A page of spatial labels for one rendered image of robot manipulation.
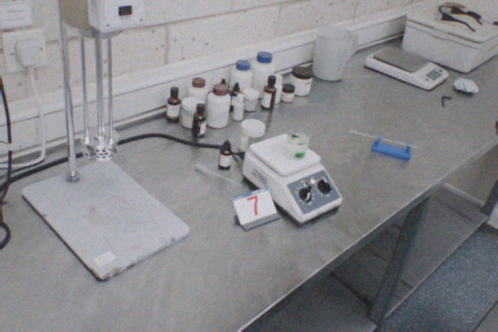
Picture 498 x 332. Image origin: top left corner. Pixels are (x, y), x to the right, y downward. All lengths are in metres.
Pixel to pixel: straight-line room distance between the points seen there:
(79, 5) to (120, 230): 0.42
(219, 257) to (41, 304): 0.31
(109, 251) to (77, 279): 0.07
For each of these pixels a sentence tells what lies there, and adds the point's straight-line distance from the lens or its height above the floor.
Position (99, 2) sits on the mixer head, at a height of 1.20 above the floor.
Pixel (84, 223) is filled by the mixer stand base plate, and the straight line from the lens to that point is 1.01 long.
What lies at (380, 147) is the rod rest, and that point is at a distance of 1.39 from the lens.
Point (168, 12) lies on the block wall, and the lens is 1.34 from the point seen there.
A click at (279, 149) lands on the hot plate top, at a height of 0.84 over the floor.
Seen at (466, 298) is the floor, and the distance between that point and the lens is 2.23.
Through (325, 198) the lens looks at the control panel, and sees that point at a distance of 1.10.
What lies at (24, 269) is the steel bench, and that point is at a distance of 0.96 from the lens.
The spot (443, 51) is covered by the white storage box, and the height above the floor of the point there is 0.81.
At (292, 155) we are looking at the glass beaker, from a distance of 1.09.
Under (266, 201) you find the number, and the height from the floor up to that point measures 0.77.
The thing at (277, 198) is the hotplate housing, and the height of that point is 0.77.
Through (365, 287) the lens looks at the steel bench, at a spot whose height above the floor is 0.08.
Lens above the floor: 1.43
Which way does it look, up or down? 32 degrees down
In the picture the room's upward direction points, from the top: 9 degrees clockwise
